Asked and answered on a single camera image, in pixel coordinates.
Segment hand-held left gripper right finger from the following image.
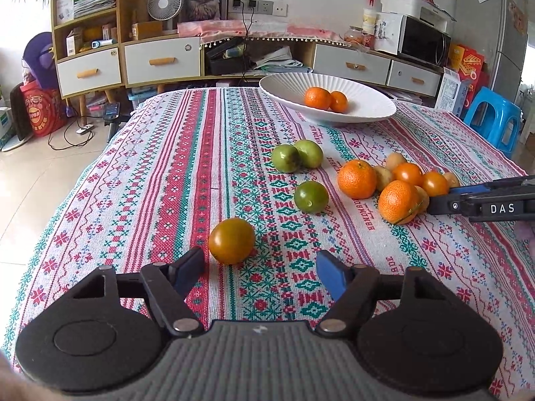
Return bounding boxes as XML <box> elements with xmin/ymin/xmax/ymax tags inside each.
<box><xmin>315</xmin><ymin>251</ymin><xmax>448</xmax><ymax>337</ymax></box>

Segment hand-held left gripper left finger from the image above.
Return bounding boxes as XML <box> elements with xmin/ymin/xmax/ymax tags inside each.
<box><xmin>72</xmin><ymin>247</ymin><xmax>205</xmax><ymax>337</ymax></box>

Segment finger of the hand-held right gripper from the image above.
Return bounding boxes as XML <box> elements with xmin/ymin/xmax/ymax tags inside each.
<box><xmin>448</xmin><ymin>176</ymin><xmax>535</xmax><ymax>196</ymax></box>
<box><xmin>427</xmin><ymin>193</ymin><xmax>465</xmax><ymax>217</ymax></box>

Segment orange tomato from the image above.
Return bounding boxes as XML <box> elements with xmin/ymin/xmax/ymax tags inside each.
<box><xmin>393</xmin><ymin>162</ymin><xmax>424</xmax><ymax>187</ymax></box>
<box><xmin>420</xmin><ymin>171</ymin><xmax>450</xmax><ymax>198</ymax></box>

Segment large orange-green tomato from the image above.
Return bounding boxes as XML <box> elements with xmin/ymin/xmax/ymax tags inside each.
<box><xmin>208</xmin><ymin>218</ymin><xmax>256</xmax><ymax>265</ymax></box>

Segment green tomato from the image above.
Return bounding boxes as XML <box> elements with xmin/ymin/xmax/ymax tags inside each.
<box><xmin>294</xmin><ymin>139</ymin><xmax>324</xmax><ymax>169</ymax></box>
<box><xmin>271</xmin><ymin>144</ymin><xmax>301</xmax><ymax>173</ymax></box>
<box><xmin>294</xmin><ymin>181</ymin><xmax>329</xmax><ymax>215</ymax></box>

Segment white ribbed bowl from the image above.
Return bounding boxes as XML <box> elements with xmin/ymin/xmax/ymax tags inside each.
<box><xmin>258</xmin><ymin>73</ymin><xmax>397</xmax><ymax>128</ymax></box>

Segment blue plastic stool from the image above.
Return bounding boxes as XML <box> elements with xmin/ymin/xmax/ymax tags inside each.
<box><xmin>463</xmin><ymin>87</ymin><xmax>523</xmax><ymax>155</ymax></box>

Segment patterned woven tablecloth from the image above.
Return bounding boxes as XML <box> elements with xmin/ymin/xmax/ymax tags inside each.
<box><xmin>0</xmin><ymin>87</ymin><xmax>535</xmax><ymax>401</ymax></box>

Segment white blue carton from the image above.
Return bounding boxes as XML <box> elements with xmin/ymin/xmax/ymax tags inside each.
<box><xmin>435</xmin><ymin>67</ymin><xmax>473</xmax><ymax>118</ymax></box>

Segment red gift boxes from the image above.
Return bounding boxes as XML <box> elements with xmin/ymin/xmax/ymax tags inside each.
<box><xmin>447</xmin><ymin>44</ymin><xmax>490</xmax><ymax>105</ymax></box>

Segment silver refrigerator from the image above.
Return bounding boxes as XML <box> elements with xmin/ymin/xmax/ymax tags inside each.
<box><xmin>453</xmin><ymin>0</ymin><xmax>535</xmax><ymax>93</ymax></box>

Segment small mandarin orange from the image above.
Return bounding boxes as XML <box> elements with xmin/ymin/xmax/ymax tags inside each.
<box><xmin>329</xmin><ymin>91</ymin><xmax>349</xmax><ymax>114</ymax></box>

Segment white microwave oven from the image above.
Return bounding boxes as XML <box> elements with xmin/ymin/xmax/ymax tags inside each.
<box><xmin>374</xmin><ymin>12</ymin><xmax>452</xmax><ymax>68</ymax></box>

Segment clear plastic storage bin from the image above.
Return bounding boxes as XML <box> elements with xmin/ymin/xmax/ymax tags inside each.
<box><xmin>127</xmin><ymin>88</ymin><xmax>160</xmax><ymax>111</ymax></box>

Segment phone on tripod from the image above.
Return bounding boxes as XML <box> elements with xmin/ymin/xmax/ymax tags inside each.
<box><xmin>102</xmin><ymin>102</ymin><xmax>134</xmax><ymax>143</ymax></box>

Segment glass jar orange contents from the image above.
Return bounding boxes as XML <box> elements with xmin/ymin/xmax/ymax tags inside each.
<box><xmin>343</xmin><ymin>26</ymin><xmax>375</xmax><ymax>48</ymax></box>

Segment black storage box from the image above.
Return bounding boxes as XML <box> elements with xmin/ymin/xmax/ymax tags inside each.
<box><xmin>205</xmin><ymin>37</ymin><xmax>252</xmax><ymax>76</ymax></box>

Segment long low wooden cabinet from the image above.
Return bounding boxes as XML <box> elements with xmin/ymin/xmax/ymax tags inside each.
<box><xmin>201</xmin><ymin>35</ymin><xmax>444</xmax><ymax>98</ymax></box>

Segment red printed bag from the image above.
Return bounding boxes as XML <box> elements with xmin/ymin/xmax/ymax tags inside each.
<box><xmin>20</xmin><ymin>81</ymin><xmax>68</xmax><ymax>136</ymax></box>

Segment black flat screen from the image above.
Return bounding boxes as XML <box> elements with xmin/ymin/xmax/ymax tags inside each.
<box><xmin>9</xmin><ymin>84</ymin><xmax>34</xmax><ymax>143</ymax></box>

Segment white cardboard box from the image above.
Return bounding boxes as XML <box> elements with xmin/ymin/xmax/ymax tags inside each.
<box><xmin>0</xmin><ymin>106</ymin><xmax>17</xmax><ymax>151</ymax></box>

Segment wooden single-drawer cabinet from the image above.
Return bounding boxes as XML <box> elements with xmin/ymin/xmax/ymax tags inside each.
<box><xmin>120</xmin><ymin>32</ymin><xmax>205</xmax><ymax>89</ymax></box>

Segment small cardboard box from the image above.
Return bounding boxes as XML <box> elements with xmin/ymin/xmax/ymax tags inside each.
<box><xmin>131</xmin><ymin>21</ymin><xmax>164</xmax><ymax>41</ymax></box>

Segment pink tasselled cloth runner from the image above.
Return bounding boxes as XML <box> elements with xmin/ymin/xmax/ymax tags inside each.
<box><xmin>178</xmin><ymin>19</ymin><xmax>347</xmax><ymax>45</ymax></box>

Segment purple bag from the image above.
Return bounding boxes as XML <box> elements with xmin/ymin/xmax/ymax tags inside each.
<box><xmin>23</xmin><ymin>31</ymin><xmax>59</xmax><ymax>88</ymax></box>

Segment small white desk fan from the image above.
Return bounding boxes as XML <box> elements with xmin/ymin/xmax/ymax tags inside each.
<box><xmin>147</xmin><ymin>0</ymin><xmax>185</xmax><ymax>33</ymax></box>

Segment tall wooden shelf cabinet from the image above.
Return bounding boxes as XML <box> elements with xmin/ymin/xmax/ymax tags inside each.
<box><xmin>50</xmin><ymin>0</ymin><xmax>126</xmax><ymax>115</ymax></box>

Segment stack of papers on shelf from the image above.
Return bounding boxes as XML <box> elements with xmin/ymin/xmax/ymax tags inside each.
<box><xmin>71</xmin><ymin>0</ymin><xmax>118</xmax><ymax>19</ymax></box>

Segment white drawer wooden handle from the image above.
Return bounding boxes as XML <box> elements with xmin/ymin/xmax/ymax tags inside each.
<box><xmin>313</xmin><ymin>44</ymin><xmax>391</xmax><ymax>85</ymax></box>
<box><xmin>387</xmin><ymin>60</ymin><xmax>441</xmax><ymax>97</ymax></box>
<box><xmin>124</xmin><ymin>37</ymin><xmax>201</xmax><ymax>87</ymax></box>
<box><xmin>56</xmin><ymin>48</ymin><xmax>122</xmax><ymax>97</ymax></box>

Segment black floor cable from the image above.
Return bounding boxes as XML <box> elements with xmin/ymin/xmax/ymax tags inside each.
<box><xmin>48</xmin><ymin>115</ymin><xmax>110</xmax><ymax>151</ymax></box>

